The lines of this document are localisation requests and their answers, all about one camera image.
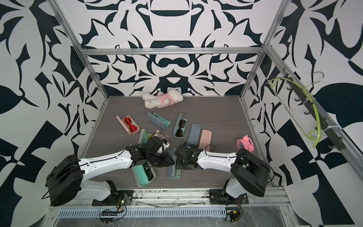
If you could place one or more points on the grey case black sunglasses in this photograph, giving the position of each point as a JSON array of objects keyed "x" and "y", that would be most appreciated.
[{"x": 180, "y": 127}]

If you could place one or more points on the white pink plush toy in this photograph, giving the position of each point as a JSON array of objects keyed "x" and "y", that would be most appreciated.
[{"x": 162, "y": 100}]

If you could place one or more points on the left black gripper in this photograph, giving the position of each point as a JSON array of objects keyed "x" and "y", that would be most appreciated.
[{"x": 160, "y": 159}]

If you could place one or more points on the pink case red glasses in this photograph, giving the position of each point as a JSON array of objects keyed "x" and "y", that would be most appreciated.
[{"x": 130, "y": 126}]

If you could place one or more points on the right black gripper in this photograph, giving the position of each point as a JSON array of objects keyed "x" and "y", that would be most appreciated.
[{"x": 177, "y": 166}]

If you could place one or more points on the black connector with cables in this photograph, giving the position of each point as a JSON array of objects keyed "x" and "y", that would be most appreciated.
[{"x": 108, "y": 214}]

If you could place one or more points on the pink case thin glasses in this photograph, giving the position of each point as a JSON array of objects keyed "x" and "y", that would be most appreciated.
[{"x": 205, "y": 140}]

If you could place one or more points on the black wall hook rack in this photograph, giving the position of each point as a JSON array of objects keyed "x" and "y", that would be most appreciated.
[{"x": 305, "y": 98}]

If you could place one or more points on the pink alarm clock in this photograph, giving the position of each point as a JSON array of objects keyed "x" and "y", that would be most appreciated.
[{"x": 246, "y": 143}]

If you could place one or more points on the small black electronics box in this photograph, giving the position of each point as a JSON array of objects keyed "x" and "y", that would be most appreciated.
[{"x": 233, "y": 216}]

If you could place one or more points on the teal case yellow glasses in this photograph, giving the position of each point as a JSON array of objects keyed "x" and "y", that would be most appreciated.
[{"x": 144, "y": 136}]

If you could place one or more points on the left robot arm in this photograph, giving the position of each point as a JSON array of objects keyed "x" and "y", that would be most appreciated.
[{"x": 72, "y": 178}]

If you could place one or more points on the pink case purple glasses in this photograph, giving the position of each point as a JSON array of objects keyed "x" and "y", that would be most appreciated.
[{"x": 165, "y": 139}]

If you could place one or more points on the grey case white glasses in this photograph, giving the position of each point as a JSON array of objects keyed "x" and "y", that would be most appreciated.
[{"x": 195, "y": 134}]

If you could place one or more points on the empty grey teal case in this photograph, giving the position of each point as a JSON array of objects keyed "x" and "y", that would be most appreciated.
[{"x": 158, "y": 120}]

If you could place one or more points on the green clothes hanger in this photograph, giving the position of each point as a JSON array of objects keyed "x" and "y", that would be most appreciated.
[{"x": 287, "y": 99}]

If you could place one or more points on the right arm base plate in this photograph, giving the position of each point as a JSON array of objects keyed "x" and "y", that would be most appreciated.
[{"x": 220, "y": 197}]

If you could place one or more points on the teal case black sunglasses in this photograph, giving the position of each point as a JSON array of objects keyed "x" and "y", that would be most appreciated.
[{"x": 144, "y": 175}]

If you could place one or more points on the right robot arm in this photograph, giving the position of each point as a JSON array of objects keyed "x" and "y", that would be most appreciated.
[{"x": 250, "y": 174}]

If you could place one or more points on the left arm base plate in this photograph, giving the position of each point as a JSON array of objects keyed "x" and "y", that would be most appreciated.
[{"x": 124, "y": 197}]

